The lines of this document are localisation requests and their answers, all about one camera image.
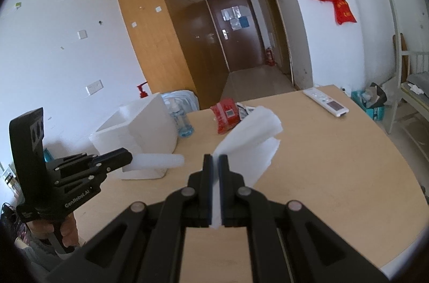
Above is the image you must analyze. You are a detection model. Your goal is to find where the small white packet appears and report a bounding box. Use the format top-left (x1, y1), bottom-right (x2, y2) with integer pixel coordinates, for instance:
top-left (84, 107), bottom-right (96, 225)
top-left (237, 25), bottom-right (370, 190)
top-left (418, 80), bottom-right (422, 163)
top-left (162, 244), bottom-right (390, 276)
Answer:
top-left (236, 103), bottom-right (257, 119)

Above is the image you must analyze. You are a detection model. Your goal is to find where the brown entrance door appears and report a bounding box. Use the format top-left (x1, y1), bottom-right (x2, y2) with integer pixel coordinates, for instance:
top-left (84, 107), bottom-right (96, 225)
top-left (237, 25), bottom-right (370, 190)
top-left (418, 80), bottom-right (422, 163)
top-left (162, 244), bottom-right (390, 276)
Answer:
top-left (206, 0), bottom-right (267, 72)

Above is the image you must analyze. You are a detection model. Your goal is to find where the red snack packet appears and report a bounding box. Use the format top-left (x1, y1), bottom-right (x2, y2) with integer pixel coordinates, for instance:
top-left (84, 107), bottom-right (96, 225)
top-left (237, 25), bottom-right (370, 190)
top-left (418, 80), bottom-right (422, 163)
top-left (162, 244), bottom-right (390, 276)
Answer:
top-left (210, 98), bottom-right (242, 135)

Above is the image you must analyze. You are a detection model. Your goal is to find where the white remote control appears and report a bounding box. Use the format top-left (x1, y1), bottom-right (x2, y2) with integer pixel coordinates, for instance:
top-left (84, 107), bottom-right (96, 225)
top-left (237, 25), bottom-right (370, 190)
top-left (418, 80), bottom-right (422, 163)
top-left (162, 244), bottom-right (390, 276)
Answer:
top-left (303, 88), bottom-right (350, 118)

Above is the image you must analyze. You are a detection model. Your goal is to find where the white paper on door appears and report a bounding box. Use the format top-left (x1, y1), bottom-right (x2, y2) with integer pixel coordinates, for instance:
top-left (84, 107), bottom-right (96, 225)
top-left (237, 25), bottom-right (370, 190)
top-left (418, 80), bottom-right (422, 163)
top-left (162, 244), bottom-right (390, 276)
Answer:
top-left (220, 6), bottom-right (242, 21)

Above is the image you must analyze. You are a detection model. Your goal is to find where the clear bottle blue liquid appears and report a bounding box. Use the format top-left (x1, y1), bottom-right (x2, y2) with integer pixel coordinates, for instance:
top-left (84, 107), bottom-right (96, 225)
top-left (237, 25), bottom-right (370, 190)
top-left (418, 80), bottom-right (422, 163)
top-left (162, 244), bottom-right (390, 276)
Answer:
top-left (169, 101), bottom-right (194, 137)

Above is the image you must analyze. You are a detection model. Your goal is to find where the white tissue paper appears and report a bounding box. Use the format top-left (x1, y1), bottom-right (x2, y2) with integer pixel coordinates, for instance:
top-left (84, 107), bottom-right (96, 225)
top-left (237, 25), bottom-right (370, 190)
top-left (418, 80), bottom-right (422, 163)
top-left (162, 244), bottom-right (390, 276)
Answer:
top-left (209, 105), bottom-right (283, 230)

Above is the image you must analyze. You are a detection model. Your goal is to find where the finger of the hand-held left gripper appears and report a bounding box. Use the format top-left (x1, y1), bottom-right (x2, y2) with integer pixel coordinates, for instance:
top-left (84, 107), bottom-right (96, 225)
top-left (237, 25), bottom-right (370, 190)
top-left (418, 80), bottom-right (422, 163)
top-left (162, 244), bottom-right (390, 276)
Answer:
top-left (91, 148), bottom-right (134, 174)

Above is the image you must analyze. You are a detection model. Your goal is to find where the white foam wrap roll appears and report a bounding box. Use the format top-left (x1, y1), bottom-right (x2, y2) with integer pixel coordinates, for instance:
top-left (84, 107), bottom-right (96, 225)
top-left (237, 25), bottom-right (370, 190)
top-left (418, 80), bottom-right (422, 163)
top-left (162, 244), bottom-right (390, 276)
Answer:
top-left (122, 153), bottom-right (185, 171)

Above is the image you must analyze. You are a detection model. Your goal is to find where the blue paper on door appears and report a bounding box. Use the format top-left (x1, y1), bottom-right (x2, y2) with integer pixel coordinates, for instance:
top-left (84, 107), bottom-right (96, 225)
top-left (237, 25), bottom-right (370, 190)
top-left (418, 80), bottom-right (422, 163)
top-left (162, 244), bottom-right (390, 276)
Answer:
top-left (230, 17), bottom-right (250, 31)

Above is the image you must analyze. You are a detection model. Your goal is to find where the teal tissue box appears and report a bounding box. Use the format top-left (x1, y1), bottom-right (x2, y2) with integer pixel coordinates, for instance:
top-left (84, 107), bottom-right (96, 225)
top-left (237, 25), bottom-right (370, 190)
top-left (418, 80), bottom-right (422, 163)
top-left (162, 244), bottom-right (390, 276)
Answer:
top-left (351, 89), bottom-right (386, 120)

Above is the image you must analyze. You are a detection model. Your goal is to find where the wooden door frame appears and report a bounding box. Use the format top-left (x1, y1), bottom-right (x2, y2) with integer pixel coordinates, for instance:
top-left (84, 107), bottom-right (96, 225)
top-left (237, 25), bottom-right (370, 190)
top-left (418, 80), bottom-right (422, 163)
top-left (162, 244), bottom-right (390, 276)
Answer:
top-left (257, 0), bottom-right (295, 83)

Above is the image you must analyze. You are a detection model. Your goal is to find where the person's left hand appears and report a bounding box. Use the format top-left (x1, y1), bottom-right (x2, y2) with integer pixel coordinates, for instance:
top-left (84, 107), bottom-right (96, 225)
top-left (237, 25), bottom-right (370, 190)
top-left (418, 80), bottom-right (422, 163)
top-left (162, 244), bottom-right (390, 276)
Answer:
top-left (28, 212), bottom-right (80, 249)

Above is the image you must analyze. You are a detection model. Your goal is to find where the double wall switch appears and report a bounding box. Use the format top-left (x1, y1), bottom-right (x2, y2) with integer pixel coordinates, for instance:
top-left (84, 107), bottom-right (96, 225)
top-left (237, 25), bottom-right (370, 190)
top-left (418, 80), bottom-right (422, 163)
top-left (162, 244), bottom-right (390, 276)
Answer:
top-left (85, 80), bottom-right (103, 96)

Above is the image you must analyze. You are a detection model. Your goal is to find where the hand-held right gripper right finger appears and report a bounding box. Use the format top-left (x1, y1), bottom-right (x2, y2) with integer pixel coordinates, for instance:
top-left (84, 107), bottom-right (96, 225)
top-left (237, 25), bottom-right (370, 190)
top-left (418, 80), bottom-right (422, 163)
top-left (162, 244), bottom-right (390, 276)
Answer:
top-left (218, 153), bottom-right (391, 283)

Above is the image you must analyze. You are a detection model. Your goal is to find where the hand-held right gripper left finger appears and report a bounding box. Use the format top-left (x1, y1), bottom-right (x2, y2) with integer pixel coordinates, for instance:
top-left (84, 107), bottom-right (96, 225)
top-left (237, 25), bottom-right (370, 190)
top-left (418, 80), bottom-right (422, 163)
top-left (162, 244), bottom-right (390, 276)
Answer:
top-left (46, 153), bottom-right (214, 283)

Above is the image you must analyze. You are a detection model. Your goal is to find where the black bag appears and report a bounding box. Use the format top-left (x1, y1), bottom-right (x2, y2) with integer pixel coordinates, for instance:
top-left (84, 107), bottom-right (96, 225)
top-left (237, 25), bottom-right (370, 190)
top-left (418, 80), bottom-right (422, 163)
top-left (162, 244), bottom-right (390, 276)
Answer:
top-left (364, 82), bottom-right (388, 109)

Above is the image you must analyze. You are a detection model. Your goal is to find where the white foam box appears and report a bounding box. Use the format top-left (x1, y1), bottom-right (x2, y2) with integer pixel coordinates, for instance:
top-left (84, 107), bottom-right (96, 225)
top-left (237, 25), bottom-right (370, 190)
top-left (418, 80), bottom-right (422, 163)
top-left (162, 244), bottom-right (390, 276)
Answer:
top-left (89, 93), bottom-right (178, 180)

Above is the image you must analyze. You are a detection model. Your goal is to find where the wooden wardrobe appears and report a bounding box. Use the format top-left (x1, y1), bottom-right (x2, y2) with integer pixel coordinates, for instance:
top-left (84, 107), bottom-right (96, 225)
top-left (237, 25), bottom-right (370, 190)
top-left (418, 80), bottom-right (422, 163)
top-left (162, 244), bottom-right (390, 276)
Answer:
top-left (110, 0), bottom-right (232, 111)

